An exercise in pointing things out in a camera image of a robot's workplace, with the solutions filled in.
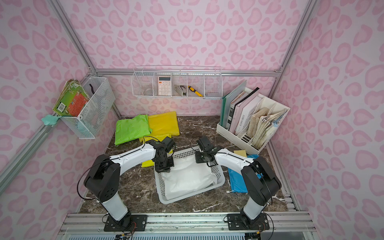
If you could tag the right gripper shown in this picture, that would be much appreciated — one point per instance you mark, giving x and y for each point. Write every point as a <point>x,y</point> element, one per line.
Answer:
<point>202,157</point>

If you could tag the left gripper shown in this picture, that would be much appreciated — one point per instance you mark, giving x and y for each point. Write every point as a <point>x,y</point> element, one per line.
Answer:
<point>163,163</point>

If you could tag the white plastic basket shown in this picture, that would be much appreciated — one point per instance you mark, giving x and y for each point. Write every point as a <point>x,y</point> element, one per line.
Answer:
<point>180,155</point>

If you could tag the bright yellow raincoat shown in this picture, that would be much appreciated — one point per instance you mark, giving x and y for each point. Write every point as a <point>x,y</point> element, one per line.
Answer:
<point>160,138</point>

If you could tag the white raincoat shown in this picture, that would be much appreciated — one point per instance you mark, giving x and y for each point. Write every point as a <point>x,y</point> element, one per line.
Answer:
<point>187,177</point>

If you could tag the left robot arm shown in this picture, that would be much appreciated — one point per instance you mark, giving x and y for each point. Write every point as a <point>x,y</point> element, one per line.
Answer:
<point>103,178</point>

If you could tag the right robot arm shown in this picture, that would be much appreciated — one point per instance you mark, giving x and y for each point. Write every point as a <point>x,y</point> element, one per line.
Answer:
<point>260,179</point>

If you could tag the golden yellow folded raincoat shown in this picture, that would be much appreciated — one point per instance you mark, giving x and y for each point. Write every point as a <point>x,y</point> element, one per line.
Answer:
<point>164,124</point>

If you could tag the blue folded raincoat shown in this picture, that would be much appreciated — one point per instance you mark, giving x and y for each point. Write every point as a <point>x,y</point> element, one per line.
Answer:
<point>237,182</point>

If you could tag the green folded raincoat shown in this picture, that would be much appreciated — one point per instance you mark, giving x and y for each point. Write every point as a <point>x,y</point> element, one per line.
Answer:
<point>131,129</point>

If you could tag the yellow sticky note pad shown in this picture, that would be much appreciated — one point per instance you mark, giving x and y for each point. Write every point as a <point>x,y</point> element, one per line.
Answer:
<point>241,153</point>

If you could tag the pink binder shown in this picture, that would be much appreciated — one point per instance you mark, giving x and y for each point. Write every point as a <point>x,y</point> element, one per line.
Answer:
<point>241,110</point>

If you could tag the green folder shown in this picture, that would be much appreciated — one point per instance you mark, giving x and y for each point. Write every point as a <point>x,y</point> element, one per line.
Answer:
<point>226,103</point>

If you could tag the yellow utility knife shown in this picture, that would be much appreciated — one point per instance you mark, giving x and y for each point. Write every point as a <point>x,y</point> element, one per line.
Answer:
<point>195,91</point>

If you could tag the silver stapler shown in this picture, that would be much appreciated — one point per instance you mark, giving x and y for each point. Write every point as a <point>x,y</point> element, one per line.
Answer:
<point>181,90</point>

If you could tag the white file organizer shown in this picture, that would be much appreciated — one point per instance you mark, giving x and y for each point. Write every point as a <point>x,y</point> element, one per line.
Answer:
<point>263,124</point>

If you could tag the pink calculator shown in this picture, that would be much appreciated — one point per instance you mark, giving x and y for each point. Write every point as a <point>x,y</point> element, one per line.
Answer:
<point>164,86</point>

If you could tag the green and red booklet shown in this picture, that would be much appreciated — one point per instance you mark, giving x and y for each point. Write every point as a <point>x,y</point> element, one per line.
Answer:
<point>72,100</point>

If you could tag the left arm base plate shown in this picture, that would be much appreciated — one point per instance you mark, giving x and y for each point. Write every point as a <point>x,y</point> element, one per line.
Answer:
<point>132,223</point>

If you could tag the white wire wall shelf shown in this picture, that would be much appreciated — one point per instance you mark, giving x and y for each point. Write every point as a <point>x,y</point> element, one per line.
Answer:
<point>208,82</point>

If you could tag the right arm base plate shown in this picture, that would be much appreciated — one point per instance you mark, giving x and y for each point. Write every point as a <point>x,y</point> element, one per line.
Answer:
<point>237,222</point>

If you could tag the white mesh wall basket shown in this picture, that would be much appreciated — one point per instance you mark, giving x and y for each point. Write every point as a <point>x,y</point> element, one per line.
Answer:
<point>91,117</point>

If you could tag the mint green wall hook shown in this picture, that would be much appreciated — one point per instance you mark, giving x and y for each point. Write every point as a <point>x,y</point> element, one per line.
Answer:
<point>50,120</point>

